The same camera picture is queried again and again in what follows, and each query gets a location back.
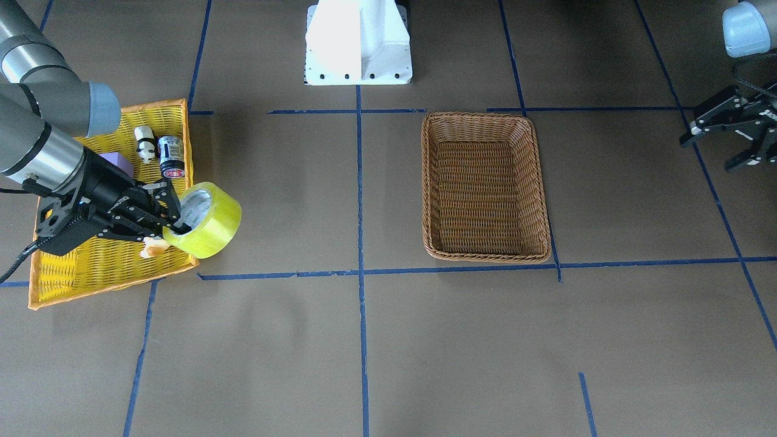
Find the yellow plastic basket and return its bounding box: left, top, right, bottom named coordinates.
left=28, top=98, right=200, bottom=310

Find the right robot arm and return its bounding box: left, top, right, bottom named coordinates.
left=1, top=1, right=191, bottom=252

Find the small black battery can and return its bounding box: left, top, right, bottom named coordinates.
left=158, top=135, right=185, bottom=179

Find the toy croissant bread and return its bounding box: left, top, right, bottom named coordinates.
left=140, top=237, right=171, bottom=259

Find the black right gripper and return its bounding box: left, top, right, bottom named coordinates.
left=53, top=147, right=192, bottom=242

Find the toy panda figure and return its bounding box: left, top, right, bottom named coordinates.
left=134, top=125, right=158, bottom=165

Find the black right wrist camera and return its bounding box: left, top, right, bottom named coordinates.
left=35, top=197, right=104, bottom=256

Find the purple foam cube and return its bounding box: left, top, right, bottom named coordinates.
left=99, top=152, right=134, bottom=178

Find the yellow tape roll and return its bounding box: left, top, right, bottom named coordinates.
left=163, top=181, right=242, bottom=259

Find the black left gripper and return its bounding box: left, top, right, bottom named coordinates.
left=679, top=83, right=776, bottom=172

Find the brown wicker basket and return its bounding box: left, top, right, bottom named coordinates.
left=420, top=112, right=552, bottom=265

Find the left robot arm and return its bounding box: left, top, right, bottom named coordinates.
left=679, top=1, right=776, bottom=172

